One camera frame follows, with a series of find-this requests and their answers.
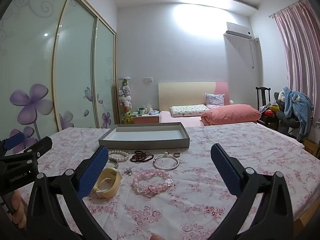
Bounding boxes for hanging plush toys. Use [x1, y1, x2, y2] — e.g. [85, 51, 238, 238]
[118, 78, 133, 124]

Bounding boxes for pink nightstand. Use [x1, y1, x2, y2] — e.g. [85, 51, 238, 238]
[131, 110, 160, 124]

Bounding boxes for folded pink quilt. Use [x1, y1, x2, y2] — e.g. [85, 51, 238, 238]
[201, 104, 262, 126]

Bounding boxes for beige and pink headboard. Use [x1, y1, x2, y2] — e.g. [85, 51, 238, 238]
[158, 81, 229, 113]

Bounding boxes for pink bed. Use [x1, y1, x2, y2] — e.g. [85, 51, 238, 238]
[159, 110, 203, 128]

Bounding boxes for pink bead bracelet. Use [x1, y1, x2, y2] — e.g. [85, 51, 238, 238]
[132, 169, 174, 195]

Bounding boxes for curtain rod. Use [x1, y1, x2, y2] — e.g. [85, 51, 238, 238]
[268, 0, 308, 18]

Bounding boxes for pink curtain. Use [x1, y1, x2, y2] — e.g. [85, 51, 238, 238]
[274, 0, 320, 120]

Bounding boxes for white air conditioner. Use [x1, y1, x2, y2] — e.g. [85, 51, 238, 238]
[224, 22, 254, 39]

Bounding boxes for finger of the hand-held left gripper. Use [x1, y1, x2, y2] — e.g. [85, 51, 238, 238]
[0, 131, 25, 157]
[17, 136, 53, 164]

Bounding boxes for grey shallow tray box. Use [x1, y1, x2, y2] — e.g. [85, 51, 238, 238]
[98, 122, 190, 150]

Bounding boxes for person's left hand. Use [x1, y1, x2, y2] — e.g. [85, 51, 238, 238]
[10, 189, 28, 228]

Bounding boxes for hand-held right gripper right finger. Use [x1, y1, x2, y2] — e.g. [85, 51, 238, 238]
[207, 143, 294, 240]

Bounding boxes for cream wrist watch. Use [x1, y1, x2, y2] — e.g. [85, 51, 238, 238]
[92, 167, 123, 198]

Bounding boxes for cardboard box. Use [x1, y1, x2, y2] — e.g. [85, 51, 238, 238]
[303, 139, 320, 158]

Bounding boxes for small purple print pillow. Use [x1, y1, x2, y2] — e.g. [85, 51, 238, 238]
[204, 93, 225, 108]

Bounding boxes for sliding door wardrobe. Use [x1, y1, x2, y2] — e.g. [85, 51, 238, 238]
[0, 0, 118, 155]

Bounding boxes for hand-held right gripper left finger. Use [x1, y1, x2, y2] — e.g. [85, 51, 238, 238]
[26, 145, 113, 240]

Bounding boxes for silver bangle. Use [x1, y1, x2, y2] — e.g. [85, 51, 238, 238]
[153, 155, 180, 172]

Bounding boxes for white pearl bracelet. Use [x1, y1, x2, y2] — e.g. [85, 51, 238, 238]
[108, 150, 129, 162]

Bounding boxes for pink floral bedsheet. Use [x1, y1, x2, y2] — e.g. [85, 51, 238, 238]
[17, 122, 320, 240]

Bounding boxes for blue clothing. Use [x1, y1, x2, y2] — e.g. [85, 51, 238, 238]
[282, 87, 314, 142]

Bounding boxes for dark red bead bracelet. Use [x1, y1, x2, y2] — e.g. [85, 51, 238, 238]
[129, 150, 154, 163]

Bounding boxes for white patterned pillow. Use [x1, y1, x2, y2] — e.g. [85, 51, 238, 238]
[170, 104, 209, 118]

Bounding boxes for grey clothing pile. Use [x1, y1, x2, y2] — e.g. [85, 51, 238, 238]
[274, 92, 302, 137]

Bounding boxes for air conditioner pipe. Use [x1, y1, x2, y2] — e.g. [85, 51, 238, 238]
[249, 38, 259, 69]

